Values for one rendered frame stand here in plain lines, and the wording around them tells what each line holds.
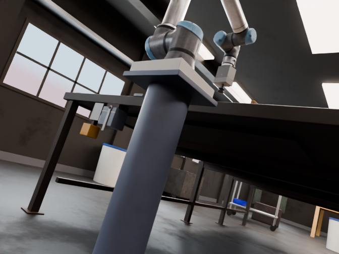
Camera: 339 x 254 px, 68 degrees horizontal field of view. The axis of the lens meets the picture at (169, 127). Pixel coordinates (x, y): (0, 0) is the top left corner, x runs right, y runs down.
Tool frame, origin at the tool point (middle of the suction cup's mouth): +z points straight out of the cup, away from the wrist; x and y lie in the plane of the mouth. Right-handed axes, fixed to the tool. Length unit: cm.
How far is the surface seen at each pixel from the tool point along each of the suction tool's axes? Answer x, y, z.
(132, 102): 32, 34, 20
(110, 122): 35, 45, 34
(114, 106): 34, 49, 24
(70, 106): 42, 104, 27
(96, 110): 36, 68, 27
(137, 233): 49, -26, 73
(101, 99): 37, 66, 20
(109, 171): -132, 316, 83
